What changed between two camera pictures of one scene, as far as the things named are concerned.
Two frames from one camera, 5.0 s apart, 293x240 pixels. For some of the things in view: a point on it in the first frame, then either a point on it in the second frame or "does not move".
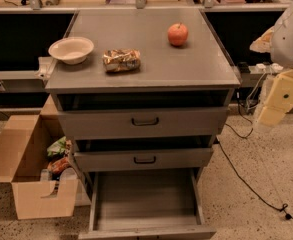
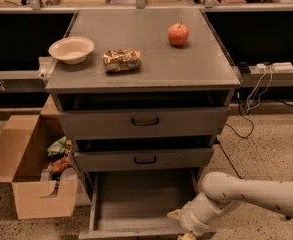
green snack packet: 57,147 does not move
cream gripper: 290,40 → 187,220
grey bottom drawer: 149,204 does not move
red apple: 178,34 does not move
